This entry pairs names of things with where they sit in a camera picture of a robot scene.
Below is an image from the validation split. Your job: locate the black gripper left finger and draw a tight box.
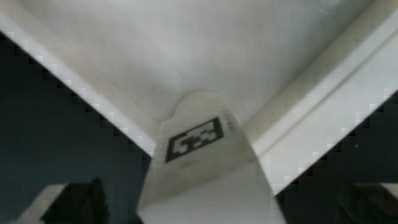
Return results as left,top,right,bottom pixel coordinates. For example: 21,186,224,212
9,178,112,224

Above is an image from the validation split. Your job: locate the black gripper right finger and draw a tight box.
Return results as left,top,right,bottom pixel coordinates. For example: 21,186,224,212
334,182,398,224

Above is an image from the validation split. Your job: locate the white table leg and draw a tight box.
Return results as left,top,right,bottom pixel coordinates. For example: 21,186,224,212
136,90,288,224

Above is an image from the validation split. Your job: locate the white square tabletop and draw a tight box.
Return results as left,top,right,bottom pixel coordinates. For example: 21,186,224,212
0,0,398,151

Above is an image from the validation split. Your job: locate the white front fence wall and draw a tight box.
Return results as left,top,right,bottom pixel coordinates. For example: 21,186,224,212
256,36,398,196

